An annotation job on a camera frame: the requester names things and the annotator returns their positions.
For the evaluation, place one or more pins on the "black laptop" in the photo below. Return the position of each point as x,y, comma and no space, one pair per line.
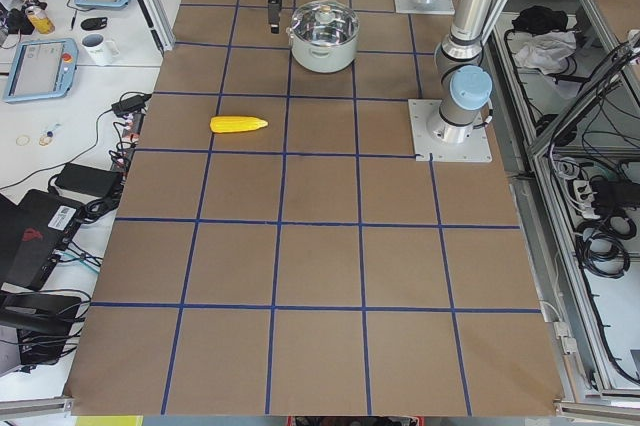
33,233

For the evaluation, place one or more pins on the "pale green electric pot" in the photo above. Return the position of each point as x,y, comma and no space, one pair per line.
323,59

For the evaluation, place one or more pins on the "blue teach pendant near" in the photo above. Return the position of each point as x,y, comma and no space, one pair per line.
42,69

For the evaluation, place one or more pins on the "yellow corn cob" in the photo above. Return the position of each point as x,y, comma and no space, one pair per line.
223,124

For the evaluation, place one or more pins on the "white mug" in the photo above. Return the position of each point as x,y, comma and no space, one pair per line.
103,51

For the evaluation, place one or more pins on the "black power adapter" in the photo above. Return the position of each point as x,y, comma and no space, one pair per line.
88,180

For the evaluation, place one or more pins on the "black cloth pile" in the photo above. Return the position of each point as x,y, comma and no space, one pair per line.
539,20

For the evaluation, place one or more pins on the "black computer mouse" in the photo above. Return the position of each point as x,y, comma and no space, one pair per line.
94,23

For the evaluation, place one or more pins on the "yellow drink can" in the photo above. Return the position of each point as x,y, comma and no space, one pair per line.
39,19

